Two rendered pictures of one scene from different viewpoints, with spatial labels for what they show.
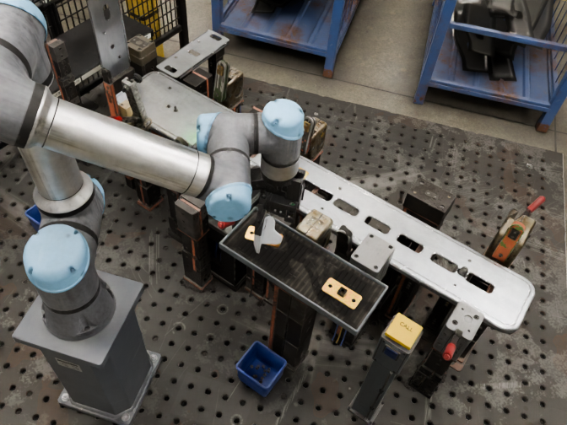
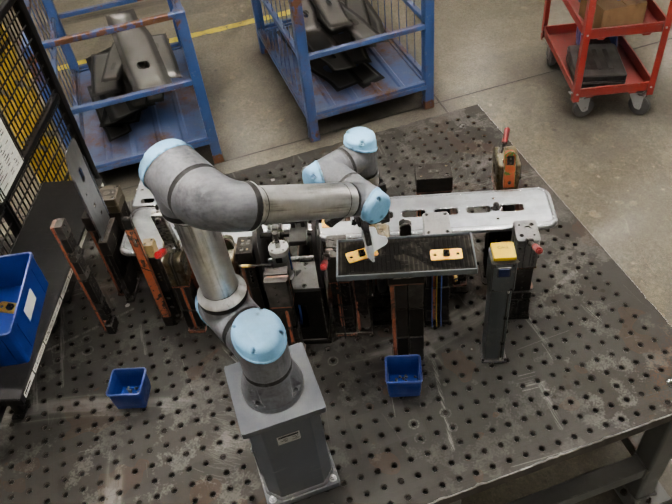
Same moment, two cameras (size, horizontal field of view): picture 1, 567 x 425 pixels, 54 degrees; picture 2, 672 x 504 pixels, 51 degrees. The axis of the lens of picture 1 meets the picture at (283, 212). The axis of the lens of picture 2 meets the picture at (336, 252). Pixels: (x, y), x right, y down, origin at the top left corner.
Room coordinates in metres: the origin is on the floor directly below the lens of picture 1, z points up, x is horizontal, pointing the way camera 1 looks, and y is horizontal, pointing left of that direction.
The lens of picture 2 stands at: (-0.40, 0.65, 2.52)
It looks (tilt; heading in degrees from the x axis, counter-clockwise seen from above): 45 degrees down; 335
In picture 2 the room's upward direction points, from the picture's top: 8 degrees counter-clockwise
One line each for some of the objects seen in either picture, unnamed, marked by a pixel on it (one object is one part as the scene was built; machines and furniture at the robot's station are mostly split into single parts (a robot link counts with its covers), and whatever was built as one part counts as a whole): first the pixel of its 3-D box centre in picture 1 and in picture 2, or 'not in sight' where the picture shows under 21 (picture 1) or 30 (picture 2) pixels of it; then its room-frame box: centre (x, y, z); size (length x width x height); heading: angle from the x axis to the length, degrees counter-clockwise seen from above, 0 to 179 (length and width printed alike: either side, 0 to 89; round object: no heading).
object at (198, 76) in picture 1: (199, 108); not in sight; (1.54, 0.34, 0.84); 0.11 x 0.10 x 0.28; 149
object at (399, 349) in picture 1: (381, 374); (497, 307); (0.56, -0.28, 0.92); 0.08 x 0.08 x 0.44; 59
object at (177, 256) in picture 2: (143, 166); (186, 291); (1.20, 0.46, 0.88); 0.07 x 0.06 x 0.35; 149
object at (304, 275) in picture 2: (225, 217); (295, 279); (0.98, 0.16, 0.94); 0.18 x 0.13 x 0.49; 59
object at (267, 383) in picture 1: (261, 370); (403, 377); (0.62, 0.02, 0.74); 0.11 x 0.10 x 0.09; 59
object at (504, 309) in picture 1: (303, 181); (334, 217); (1.10, -0.05, 1.00); 1.38 x 0.22 x 0.02; 59
